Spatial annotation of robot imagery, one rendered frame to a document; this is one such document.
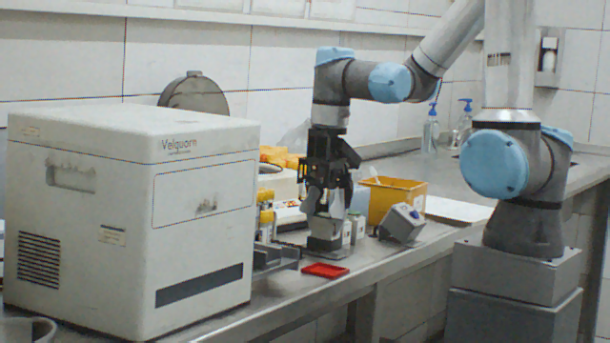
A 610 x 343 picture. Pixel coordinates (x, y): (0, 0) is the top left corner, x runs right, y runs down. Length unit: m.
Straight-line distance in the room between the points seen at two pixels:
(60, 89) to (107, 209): 0.76
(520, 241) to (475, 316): 0.16
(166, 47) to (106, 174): 1.02
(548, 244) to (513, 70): 0.33
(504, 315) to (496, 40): 0.49
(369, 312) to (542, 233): 0.43
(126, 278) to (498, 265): 0.71
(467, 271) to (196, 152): 0.62
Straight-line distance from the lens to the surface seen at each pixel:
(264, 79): 2.68
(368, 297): 1.96
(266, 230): 1.72
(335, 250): 1.88
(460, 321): 1.75
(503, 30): 1.60
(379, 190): 2.19
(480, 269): 1.73
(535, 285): 1.71
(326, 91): 1.79
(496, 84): 1.60
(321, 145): 1.82
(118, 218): 1.31
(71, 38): 2.06
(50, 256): 1.41
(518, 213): 1.72
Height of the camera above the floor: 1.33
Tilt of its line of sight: 9 degrees down
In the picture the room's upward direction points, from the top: 4 degrees clockwise
